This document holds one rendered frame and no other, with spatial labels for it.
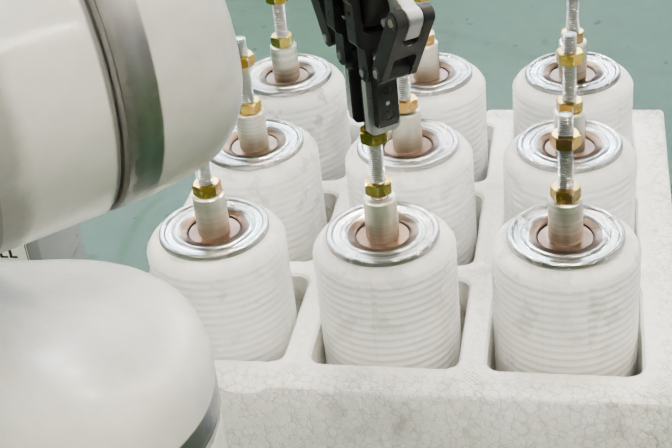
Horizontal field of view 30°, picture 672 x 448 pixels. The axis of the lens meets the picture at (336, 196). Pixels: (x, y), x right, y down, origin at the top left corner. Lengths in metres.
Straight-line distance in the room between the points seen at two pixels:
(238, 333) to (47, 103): 0.59
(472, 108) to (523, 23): 0.73
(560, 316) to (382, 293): 0.11
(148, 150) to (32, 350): 0.06
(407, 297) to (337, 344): 0.07
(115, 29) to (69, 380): 0.09
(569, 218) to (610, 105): 0.21
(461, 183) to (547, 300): 0.16
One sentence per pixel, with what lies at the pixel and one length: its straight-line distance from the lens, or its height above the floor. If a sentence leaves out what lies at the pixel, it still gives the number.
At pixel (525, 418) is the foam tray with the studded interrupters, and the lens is 0.81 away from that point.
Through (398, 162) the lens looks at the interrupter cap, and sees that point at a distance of 0.90.
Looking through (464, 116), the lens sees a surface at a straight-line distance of 1.00.
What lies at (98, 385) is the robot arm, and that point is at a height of 0.51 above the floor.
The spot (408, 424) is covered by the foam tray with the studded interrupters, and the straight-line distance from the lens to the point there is 0.82.
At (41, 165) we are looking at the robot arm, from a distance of 0.27.
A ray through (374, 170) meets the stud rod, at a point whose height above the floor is 0.30.
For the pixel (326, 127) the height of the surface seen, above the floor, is 0.22.
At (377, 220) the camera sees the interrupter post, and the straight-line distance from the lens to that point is 0.80.
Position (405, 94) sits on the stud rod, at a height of 0.30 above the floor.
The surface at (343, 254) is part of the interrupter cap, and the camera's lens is 0.80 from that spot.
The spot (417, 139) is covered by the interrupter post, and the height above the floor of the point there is 0.26.
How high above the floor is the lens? 0.70
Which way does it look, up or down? 31 degrees down
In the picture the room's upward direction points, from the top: 6 degrees counter-clockwise
